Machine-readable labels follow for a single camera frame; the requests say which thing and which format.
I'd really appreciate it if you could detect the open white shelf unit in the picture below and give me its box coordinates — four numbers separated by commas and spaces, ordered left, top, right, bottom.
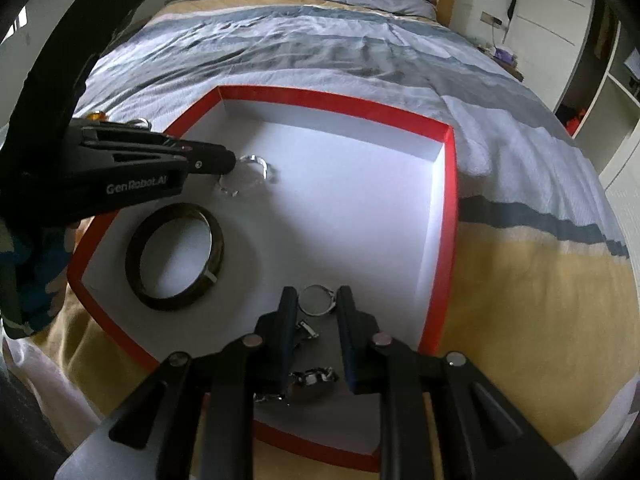
570, 5, 640, 191

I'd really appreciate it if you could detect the silver chain necklace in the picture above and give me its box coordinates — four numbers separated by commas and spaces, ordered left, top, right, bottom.
252, 284, 337, 406

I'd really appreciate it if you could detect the red jewelry box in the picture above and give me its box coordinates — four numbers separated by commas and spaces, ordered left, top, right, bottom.
67, 85, 458, 473

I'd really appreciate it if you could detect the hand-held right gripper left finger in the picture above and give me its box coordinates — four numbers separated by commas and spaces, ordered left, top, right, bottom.
55, 286, 300, 480

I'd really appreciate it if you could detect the silver bracelet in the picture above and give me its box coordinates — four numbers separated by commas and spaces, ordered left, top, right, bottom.
217, 154, 276, 200

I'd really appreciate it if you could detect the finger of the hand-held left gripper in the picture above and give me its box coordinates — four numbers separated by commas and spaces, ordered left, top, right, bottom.
81, 126, 236, 177

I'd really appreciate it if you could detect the white wardrobe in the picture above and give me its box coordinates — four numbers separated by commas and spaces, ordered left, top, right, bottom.
505, 0, 598, 111

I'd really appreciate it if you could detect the red item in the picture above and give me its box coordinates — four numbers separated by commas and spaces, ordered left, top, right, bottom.
564, 104, 587, 137

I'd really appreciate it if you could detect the person's left hand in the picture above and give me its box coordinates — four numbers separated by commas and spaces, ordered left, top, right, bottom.
0, 212, 83, 338

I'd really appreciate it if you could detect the dark bangle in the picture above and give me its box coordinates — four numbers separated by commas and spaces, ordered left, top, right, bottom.
125, 203, 225, 311

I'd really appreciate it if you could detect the striped duvet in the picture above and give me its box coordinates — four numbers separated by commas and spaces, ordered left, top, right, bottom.
2, 0, 640, 480

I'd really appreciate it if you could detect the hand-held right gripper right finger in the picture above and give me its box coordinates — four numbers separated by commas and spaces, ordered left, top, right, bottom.
335, 285, 581, 480

